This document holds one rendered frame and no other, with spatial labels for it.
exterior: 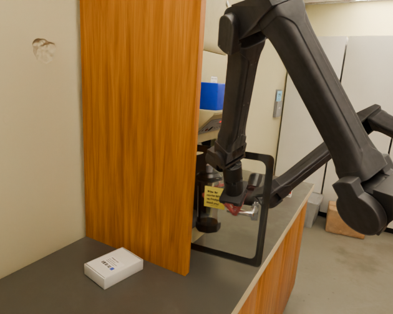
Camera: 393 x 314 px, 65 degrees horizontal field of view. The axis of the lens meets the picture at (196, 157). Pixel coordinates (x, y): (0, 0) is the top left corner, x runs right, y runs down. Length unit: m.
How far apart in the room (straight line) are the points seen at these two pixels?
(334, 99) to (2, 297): 1.04
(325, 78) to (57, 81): 0.94
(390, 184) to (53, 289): 0.97
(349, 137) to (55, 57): 0.99
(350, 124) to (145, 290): 0.81
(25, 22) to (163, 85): 0.47
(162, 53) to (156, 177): 0.41
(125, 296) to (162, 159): 0.45
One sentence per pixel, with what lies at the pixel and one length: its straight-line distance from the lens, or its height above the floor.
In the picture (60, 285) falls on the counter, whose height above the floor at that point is 0.94.
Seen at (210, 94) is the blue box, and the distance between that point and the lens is 1.05.
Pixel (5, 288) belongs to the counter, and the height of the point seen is 0.94.
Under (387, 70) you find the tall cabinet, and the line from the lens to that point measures 4.02.
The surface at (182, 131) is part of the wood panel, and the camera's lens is 0.98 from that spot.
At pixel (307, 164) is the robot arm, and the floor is 1.34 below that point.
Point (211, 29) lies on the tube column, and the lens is 1.22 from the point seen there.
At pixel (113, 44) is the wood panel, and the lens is 1.15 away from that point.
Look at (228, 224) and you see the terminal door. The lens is 1.11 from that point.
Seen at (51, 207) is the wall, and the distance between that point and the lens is 1.30.
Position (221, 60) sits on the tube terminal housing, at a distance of 1.30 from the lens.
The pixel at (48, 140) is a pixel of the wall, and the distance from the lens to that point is 1.23.
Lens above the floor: 1.60
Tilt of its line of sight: 14 degrees down
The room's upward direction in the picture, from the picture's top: 4 degrees clockwise
